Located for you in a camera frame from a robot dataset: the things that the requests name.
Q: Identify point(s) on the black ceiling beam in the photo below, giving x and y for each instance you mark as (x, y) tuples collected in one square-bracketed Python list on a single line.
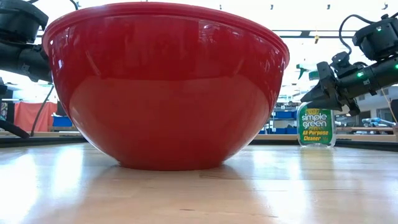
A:
[(311, 33)]

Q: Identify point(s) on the simple green cleaner spray bottle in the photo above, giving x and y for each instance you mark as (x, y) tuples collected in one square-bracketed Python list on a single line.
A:
[(315, 127)]

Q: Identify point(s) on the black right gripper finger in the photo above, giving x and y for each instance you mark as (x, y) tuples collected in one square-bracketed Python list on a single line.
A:
[(314, 93), (323, 104)]

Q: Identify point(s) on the blue bin shelf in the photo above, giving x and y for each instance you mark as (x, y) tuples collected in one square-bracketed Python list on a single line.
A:
[(284, 121)]

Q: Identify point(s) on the orange cloth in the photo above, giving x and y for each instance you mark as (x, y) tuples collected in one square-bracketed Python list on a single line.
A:
[(31, 115)]

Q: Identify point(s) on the large red plastic bowl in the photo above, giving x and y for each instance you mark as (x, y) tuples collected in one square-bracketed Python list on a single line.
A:
[(168, 99)]

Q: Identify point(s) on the blue storage bin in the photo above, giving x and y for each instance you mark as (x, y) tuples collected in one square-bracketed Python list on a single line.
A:
[(62, 121)]

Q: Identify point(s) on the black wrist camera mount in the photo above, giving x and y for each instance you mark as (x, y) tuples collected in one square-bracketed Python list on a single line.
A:
[(342, 60)]

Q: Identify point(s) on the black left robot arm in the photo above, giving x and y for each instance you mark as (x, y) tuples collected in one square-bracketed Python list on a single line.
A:
[(18, 46)]

